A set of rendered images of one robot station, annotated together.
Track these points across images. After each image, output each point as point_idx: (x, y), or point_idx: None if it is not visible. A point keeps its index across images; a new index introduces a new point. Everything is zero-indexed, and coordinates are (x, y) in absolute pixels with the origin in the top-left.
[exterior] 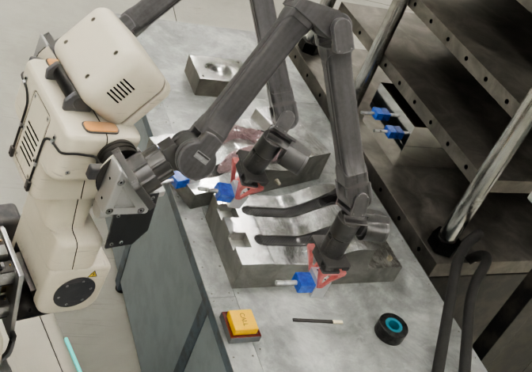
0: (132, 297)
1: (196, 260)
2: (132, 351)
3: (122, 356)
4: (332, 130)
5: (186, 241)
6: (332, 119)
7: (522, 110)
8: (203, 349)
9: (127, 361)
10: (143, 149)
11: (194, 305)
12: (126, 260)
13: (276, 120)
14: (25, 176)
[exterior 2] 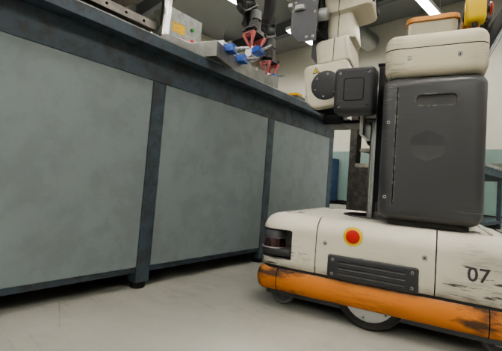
0: (187, 235)
1: (277, 89)
2: (204, 273)
3: (215, 275)
4: None
5: (266, 87)
6: None
7: (169, 17)
8: (279, 140)
9: (216, 273)
10: (129, 96)
11: (264, 131)
12: (152, 228)
13: (255, 2)
14: (376, 10)
